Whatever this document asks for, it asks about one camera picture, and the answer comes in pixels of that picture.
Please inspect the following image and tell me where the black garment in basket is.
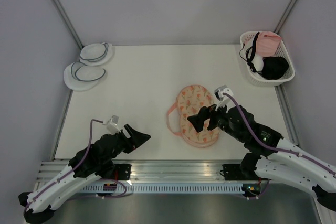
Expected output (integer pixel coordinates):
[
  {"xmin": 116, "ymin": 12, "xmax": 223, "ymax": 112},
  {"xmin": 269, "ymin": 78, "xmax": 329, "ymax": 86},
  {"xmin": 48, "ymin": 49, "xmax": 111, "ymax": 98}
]
[{"xmin": 261, "ymin": 57, "xmax": 289, "ymax": 80}]

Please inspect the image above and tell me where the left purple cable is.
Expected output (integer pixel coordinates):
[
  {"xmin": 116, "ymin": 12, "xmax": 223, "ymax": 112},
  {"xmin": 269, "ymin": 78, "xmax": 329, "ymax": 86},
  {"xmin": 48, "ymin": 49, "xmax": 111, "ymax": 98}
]
[{"xmin": 23, "ymin": 119, "xmax": 127, "ymax": 217}]

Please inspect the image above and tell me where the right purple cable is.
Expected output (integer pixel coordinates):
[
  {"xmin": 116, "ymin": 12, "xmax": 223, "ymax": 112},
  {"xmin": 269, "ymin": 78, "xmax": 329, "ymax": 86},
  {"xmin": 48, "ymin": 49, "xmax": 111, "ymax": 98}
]
[{"xmin": 222, "ymin": 91, "xmax": 336, "ymax": 200}]

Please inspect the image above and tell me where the white black-trimmed bra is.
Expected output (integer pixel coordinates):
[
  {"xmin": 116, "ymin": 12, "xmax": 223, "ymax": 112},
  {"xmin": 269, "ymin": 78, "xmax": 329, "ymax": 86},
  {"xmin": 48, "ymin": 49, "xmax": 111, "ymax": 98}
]
[{"xmin": 239, "ymin": 32, "xmax": 264, "ymax": 74}]

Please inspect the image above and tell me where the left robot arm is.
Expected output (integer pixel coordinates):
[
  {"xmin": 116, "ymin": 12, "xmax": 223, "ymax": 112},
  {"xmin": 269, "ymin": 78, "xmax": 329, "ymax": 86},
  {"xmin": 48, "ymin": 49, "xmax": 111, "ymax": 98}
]
[{"xmin": 18, "ymin": 124, "xmax": 151, "ymax": 223}]

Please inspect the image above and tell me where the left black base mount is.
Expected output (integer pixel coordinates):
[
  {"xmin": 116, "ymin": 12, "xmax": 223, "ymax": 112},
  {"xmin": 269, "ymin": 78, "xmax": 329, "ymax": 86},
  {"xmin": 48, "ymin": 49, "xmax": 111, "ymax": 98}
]
[{"xmin": 102, "ymin": 164, "xmax": 131, "ymax": 191}]

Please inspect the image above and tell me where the left aluminium corner post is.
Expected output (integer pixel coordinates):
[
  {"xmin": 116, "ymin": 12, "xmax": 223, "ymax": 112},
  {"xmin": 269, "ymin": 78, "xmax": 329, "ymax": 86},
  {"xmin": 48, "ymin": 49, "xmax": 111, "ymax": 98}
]
[{"xmin": 51, "ymin": 0, "xmax": 83, "ymax": 50}]

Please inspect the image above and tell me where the white mesh laundry bag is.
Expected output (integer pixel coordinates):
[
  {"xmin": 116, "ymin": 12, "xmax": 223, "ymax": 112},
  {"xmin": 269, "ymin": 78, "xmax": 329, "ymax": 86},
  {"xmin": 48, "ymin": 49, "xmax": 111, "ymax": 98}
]
[
  {"xmin": 64, "ymin": 62, "xmax": 107, "ymax": 91},
  {"xmin": 79, "ymin": 42, "xmax": 114, "ymax": 66}
]

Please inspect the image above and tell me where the purple cable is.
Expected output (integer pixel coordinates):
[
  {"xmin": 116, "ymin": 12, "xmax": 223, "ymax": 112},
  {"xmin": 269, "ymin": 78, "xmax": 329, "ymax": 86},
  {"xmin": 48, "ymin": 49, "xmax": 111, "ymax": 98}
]
[
  {"xmin": 222, "ymin": 91, "xmax": 336, "ymax": 200},
  {"xmin": 23, "ymin": 119, "xmax": 127, "ymax": 217}
]

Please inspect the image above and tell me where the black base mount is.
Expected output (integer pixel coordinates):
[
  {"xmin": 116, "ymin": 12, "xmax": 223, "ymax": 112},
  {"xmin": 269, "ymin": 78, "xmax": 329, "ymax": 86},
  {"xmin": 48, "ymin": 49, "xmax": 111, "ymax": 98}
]
[
  {"xmin": 102, "ymin": 164, "xmax": 131, "ymax": 191},
  {"xmin": 219, "ymin": 164, "xmax": 270, "ymax": 200}
]

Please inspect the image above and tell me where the white slotted cable duct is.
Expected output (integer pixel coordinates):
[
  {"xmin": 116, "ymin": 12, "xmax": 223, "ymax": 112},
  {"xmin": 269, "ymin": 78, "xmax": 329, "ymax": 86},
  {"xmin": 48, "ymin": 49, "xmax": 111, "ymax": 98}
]
[{"xmin": 78, "ymin": 183, "xmax": 244, "ymax": 194}]

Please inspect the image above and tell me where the floral mesh laundry bag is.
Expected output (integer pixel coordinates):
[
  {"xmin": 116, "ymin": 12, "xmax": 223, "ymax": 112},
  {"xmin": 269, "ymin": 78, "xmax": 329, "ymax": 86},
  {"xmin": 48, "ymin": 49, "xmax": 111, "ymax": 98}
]
[{"xmin": 166, "ymin": 85, "xmax": 220, "ymax": 148}]

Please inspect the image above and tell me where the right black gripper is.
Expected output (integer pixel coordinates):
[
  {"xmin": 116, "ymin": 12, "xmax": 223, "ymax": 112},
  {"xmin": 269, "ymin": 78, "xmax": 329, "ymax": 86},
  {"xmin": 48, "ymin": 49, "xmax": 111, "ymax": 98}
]
[{"xmin": 187, "ymin": 98, "xmax": 244, "ymax": 142}]

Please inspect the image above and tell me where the upper white mesh laundry bag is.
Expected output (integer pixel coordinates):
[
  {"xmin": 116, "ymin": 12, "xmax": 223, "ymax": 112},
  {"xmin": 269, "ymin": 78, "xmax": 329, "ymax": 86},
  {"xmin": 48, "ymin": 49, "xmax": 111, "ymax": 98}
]
[{"xmin": 79, "ymin": 42, "xmax": 114, "ymax": 66}]

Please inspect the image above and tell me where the aluminium front rail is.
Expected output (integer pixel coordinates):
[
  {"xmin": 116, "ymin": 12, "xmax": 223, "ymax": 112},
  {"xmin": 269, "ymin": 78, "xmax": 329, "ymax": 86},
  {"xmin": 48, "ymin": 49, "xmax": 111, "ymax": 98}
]
[{"xmin": 36, "ymin": 159, "xmax": 323, "ymax": 183}]

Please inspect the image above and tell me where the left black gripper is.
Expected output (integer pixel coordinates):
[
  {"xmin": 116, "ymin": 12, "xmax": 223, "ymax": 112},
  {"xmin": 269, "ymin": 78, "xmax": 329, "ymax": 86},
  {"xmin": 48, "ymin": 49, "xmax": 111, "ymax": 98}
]
[{"xmin": 101, "ymin": 124, "xmax": 151, "ymax": 164}]

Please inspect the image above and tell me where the aluminium corner post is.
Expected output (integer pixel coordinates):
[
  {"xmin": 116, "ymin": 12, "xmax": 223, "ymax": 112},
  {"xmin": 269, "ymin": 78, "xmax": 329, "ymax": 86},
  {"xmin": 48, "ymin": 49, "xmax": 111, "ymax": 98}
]
[
  {"xmin": 273, "ymin": 0, "xmax": 299, "ymax": 34},
  {"xmin": 51, "ymin": 0, "xmax": 83, "ymax": 50}
]

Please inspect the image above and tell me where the right aluminium corner post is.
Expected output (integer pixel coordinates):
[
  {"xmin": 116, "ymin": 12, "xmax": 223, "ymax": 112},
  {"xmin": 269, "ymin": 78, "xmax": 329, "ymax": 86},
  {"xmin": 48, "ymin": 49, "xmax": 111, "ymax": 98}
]
[{"xmin": 273, "ymin": 0, "xmax": 299, "ymax": 34}]

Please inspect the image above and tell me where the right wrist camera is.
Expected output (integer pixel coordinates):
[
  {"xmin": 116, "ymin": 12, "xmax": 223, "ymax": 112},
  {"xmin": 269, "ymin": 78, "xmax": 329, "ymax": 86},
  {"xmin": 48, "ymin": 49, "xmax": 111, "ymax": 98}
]
[{"xmin": 214, "ymin": 85, "xmax": 234, "ymax": 110}]

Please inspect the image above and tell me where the pink garment in basket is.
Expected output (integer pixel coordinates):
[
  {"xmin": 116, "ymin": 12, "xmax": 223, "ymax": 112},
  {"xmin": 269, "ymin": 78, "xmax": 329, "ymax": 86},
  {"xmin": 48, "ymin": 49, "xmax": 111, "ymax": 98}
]
[{"xmin": 256, "ymin": 31, "xmax": 282, "ymax": 57}]

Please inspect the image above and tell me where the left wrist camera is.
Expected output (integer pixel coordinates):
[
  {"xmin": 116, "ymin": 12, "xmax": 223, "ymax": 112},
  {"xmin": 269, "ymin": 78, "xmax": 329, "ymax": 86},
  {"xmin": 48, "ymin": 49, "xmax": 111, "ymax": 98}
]
[{"xmin": 103, "ymin": 115, "xmax": 120, "ymax": 135}]

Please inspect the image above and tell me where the white plastic basket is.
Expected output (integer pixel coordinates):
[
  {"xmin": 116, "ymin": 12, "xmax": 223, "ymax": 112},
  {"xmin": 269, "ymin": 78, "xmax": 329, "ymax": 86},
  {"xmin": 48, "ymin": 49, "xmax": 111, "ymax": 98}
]
[{"xmin": 238, "ymin": 42, "xmax": 295, "ymax": 87}]

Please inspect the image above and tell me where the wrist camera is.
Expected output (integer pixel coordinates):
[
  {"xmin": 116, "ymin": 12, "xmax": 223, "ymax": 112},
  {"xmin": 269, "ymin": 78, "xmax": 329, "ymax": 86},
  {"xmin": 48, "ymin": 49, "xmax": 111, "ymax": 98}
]
[
  {"xmin": 214, "ymin": 85, "xmax": 234, "ymax": 110},
  {"xmin": 103, "ymin": 115, "xmax": 120, "ymax": 135}
]

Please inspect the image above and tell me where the lower white mesh laundry bag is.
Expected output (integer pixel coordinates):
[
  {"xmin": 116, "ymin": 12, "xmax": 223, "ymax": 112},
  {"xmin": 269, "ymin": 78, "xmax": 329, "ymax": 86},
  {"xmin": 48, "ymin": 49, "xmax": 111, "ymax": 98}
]
[{"xmin": 64, "ymin": 62, "xmax": 107, "ymax": 91}]

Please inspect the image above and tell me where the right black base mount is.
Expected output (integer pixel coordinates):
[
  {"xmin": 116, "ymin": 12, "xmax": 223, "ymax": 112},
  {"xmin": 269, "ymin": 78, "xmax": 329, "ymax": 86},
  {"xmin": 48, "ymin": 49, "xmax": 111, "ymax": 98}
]
[{"xmin": 219, "ymin": 164, "xmax": 270, "ymax": 200}]

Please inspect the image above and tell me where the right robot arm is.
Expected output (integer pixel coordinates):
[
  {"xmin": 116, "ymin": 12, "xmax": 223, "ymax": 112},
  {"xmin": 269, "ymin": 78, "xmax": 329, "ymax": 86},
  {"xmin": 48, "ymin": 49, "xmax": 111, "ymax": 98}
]
[{"xmin": 187, "ymin": 105, "xmax": 335, "ymax": 211}]

